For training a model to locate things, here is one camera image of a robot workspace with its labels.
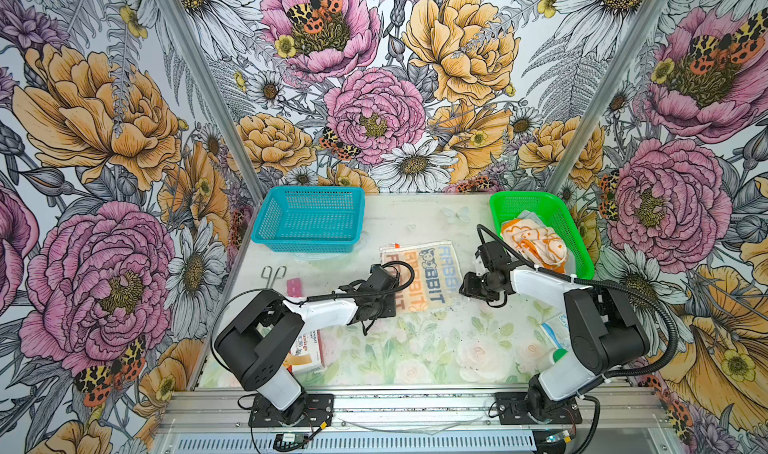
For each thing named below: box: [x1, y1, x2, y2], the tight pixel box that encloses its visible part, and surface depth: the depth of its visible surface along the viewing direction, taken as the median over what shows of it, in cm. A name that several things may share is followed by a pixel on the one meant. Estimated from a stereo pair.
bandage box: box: [284, 328, 325, 373], surface depth 81 cm
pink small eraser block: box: [287, 277, 302, 298], surface depth 97 cm
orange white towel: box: [501, 210, 567, 274], surface depth 99 cm
